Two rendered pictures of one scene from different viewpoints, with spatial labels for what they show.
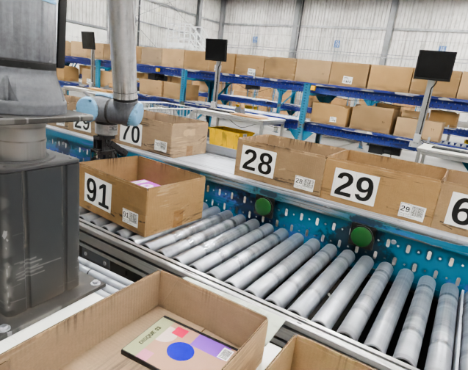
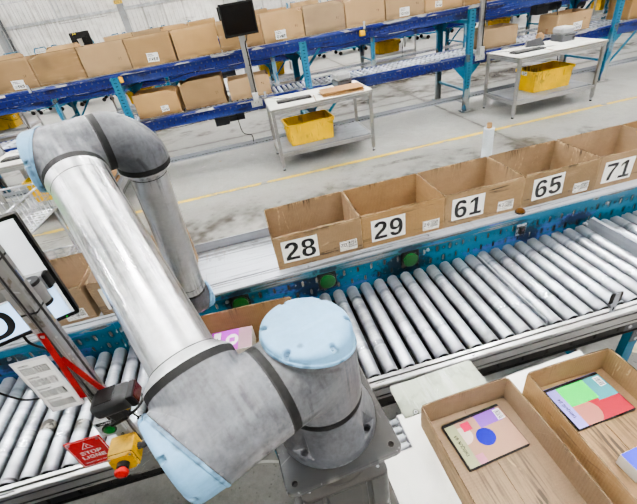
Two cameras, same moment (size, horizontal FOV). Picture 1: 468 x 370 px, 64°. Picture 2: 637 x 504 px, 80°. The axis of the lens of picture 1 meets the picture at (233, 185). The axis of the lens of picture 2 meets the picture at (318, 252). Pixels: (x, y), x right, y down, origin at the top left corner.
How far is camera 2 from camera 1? 1.00 m
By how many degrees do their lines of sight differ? 39
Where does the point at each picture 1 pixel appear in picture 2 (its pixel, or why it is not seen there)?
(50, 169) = not seen: hidden behind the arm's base
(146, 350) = (477, 455)
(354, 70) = (154, 42)
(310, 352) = (536, 375)
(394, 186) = (415, 214)
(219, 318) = (473, 398)
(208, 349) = (490, 420)
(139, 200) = not seen: hidden behind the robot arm
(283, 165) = (326, 240)
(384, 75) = (189, 40)
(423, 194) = (435, 210)
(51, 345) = not seen: outside the picture
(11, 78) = (363, 409)
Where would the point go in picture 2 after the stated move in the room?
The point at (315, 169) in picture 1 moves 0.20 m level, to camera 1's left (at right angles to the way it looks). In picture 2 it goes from (354, 230) to (322, 252)
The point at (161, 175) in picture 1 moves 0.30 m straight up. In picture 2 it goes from (233, 319) to (209, 257)
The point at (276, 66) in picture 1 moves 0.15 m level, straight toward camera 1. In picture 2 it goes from (52, 66) to (53, 66)
